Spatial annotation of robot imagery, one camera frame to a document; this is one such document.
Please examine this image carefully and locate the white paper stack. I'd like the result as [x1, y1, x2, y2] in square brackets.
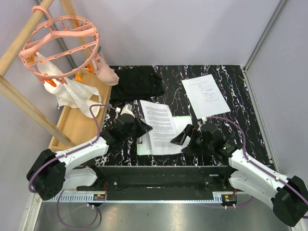
[182, 75, 231, 119]

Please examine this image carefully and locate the printed white paper sheet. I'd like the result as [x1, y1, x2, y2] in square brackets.
[137, 116, 193, 156]

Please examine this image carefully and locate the black marble pattern mat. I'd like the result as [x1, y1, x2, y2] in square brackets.
[94, 65, 273, 167]

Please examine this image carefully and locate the grey slotted cable duct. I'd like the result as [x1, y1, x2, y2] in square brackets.
[47, 193, 222, 204]

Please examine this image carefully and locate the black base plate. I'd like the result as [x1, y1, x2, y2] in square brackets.
[77, 166, 234, 203]

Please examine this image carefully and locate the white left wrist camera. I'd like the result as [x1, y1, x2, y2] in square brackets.
[115, 103, 135, 117]

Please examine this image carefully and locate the pink round clothes hanger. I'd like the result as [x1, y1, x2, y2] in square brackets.
[19, 6, 100, 86]

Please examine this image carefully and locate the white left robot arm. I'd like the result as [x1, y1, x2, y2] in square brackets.
[26, 114, 153, 201]

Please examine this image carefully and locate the wooden rack frame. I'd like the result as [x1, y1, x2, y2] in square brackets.
[0, 0, 74, 146]

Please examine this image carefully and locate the black cloth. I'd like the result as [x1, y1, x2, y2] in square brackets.
[110, 66, 165, 102]

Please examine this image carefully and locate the aluminium corner post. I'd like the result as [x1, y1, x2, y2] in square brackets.
[243, 0, 289, 72]

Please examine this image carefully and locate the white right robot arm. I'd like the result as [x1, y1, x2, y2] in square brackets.
[171, 123, 308, 227]

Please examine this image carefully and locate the white towel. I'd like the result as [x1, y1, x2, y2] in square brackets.
[36, 51, 105, 119]

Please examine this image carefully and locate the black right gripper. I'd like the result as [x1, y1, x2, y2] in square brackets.
[170, 124, 213, 157]

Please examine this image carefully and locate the pink bra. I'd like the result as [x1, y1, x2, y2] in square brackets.
[93, 53, 119, 86]

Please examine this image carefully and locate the wooden tray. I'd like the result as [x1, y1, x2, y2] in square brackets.
[57, 69, 112, 145]

